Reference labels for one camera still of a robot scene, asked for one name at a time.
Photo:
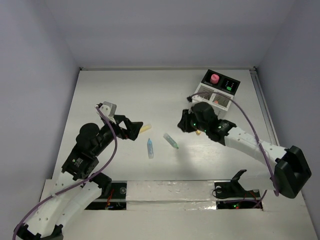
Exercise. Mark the blue pencil-shaped highlighter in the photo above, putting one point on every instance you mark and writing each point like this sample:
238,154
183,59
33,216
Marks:
150,149

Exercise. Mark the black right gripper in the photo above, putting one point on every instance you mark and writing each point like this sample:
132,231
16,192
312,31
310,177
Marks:
183,123

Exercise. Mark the white front platform board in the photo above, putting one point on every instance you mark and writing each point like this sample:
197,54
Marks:
169,210

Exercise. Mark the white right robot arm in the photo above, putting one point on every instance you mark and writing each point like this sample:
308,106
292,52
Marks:
288,170

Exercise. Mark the green pencil-shaped highlighter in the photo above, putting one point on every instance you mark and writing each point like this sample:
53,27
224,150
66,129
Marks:
170,140

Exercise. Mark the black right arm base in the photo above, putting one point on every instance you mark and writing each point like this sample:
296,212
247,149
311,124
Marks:
230,195

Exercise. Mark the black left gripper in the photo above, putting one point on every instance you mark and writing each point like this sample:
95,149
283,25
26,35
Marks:
132,129

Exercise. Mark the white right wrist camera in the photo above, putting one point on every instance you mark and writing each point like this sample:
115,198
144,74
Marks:
192,99

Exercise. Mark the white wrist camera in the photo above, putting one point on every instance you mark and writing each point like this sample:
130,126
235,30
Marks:
106,110
192,99

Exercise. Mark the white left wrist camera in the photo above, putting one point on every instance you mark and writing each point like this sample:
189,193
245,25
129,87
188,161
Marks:
106,110

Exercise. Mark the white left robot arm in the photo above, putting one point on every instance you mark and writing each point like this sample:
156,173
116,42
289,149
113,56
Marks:
78,184

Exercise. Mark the white black desk organizer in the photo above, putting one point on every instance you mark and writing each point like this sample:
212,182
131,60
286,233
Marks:
209,93

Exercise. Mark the yellow pencil-shaped highlighter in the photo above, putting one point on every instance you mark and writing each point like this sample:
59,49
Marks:
145,128

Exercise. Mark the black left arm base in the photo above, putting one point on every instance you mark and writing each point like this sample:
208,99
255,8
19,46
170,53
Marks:
115,200

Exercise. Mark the pink tape roll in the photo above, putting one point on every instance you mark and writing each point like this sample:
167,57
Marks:
214,79

